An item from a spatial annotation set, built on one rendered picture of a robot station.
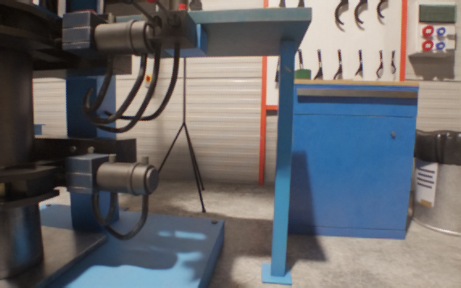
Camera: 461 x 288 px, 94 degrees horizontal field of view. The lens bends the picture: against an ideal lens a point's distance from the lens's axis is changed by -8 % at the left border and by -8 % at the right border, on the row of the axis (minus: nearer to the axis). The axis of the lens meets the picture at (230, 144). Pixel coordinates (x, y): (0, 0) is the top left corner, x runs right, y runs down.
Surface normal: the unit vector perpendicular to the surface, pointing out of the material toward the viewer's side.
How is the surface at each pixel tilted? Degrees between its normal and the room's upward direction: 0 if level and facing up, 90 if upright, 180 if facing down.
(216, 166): 90
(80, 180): 90
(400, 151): 90
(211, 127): 90
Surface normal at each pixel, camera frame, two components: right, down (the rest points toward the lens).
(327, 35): -0.14, 0.08
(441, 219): -0.83, 0.08
